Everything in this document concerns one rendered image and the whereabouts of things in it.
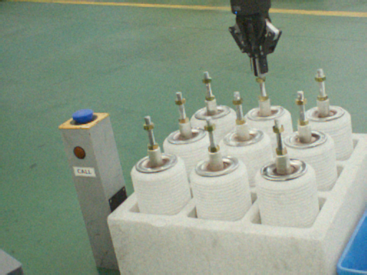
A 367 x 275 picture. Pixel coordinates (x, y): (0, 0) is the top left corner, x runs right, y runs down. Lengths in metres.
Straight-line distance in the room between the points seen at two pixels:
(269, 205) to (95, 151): 0.37
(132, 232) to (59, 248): 0.37
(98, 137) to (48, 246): 0.37
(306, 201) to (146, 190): 0.28
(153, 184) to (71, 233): 0.46
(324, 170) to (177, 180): 0.25
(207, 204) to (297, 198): 0.15
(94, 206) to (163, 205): 0.20
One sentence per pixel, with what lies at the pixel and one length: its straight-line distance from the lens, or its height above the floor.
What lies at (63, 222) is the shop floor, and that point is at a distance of 1.56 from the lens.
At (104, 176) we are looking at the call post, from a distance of 1.22.
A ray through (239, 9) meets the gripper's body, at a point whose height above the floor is 0.47.
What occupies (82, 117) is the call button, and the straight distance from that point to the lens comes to 1.20.
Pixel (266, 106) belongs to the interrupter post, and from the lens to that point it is 1.24.
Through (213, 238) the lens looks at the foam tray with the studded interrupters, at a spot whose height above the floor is 0.16.
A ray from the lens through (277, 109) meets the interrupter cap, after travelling 1.26.
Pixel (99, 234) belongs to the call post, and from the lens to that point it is 1.29.
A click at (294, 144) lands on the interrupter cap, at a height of 0.25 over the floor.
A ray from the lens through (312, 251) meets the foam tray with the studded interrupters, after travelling 0.98.
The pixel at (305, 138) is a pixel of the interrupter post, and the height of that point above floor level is 0.26.
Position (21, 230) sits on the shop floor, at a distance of 1.58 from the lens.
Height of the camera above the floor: 0.69
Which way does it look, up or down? 21 degrees down
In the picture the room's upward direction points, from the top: 10 degrees counter-clockwise
